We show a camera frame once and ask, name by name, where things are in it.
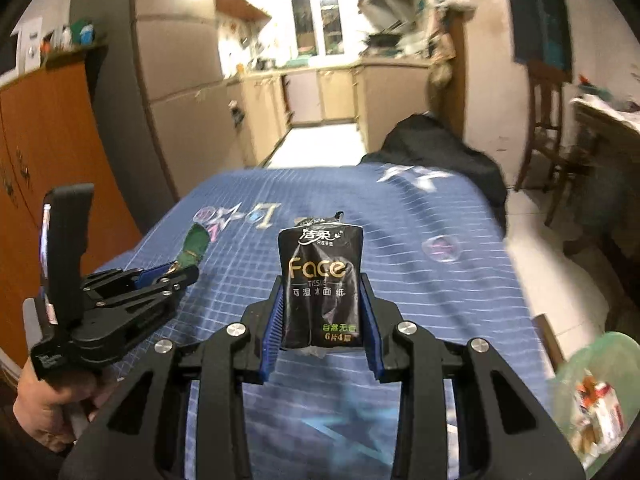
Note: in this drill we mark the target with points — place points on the black wok on stove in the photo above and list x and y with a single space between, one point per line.
383 40

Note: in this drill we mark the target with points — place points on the black Face tissue pack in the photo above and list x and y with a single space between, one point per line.
321 267

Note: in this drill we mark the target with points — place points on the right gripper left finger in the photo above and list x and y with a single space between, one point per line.
140 432

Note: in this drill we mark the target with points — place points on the dark wooden dining table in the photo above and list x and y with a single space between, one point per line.
608 206

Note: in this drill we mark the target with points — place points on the blue star-pattern tablecloth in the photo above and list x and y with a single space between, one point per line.
427 241

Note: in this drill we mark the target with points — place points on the wooden chair by wall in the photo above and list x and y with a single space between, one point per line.
544 135

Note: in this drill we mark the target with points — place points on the dark window with curtain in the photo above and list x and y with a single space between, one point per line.
541 32

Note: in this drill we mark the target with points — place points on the green wrapper scrap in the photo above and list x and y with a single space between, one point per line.
194 247

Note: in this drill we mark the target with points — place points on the black bag on floor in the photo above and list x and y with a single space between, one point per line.
421 140

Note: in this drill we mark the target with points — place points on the grey refrigerator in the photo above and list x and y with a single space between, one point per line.
160 104

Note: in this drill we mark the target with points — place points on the white red medicine box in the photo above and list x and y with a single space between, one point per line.
607 417

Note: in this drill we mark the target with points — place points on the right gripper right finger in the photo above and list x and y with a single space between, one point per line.
503 430

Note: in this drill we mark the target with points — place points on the kitchen base cabinets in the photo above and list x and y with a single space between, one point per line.
374 94

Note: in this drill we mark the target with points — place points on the person's left hand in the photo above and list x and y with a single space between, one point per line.
39 405

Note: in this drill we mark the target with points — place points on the green-lined trash bin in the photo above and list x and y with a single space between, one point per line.
611 358

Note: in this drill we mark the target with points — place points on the kitchen window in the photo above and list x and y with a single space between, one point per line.
318 27

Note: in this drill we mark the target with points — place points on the steel range hood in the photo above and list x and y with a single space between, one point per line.
393 16

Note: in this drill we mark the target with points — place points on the white microwave oven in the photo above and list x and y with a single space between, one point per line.
20 53

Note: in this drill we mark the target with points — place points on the orange white wrapper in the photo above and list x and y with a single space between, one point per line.
585 393

